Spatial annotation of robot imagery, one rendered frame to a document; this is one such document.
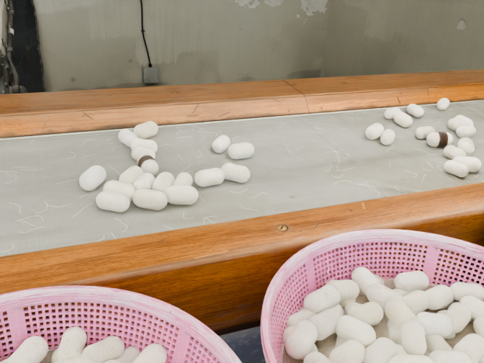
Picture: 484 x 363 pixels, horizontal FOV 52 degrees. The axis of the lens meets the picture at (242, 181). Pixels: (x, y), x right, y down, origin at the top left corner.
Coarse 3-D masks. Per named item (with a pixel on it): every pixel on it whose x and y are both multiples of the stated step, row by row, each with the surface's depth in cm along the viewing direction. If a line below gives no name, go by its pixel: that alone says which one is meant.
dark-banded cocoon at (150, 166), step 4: (140, 156) 60; (148, 160) 59; (152, 160) 59; (144, 164) 58; (148, 164) 58; (152, 164) 58; (156, 164) 59; (144, 168) 58; (148, 168) 58; (152, 168) 58; (156, 168) 58; (144, 172) 58; (148, 172) 58; (152, 172) 58; (156, 172) 59
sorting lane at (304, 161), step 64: (128, 128) 71; (192, 128) 73; (256, 128) 75; (320, 128) 76; (384, 128) 78; (448, 128) 80; (0, 192) 54; (64, 192) 55; (256, 192) 58; (320, 192) 58; (384, 192) 60
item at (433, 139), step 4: (436, 132) 72; (428, 136) 72; (432, 136) 72; (436, 136) 72; (448, 136) 72; (452, 136) 72; (428, 140) 72; (432, 140) 72; (436, 140) 72; (448, 140) 72; (452, 140) 72; (432, 144) 72; (436, 144) 72; (448, 144) 72
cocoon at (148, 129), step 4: (140, 124) 68; (144, 124) 68; (148, 124) 68; (152, 124) 68; (136, 128) 67; (140, 128) 67; (144, 128) 67; (148, 128) 68; (152, 128) 68; (156, 128) 69; (136, 132) 67; (140, 132) 67; (144, 132) 67; (148, 132) 68; (152, 132) 68; (156, 132) 69; (140, 136) 67; (144, 136) 67; (148, 136) 68
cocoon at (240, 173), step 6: (222, 168) 59; (228, 168) 59; (234, 168) 58; (240, 168) 58; (246, 168) 59; (228, 174) 59; (234, 174) 58; (240, 174) 58; (246, 174) 58; (234, 180) 59; (240, 180) 58; (246, 180) 59
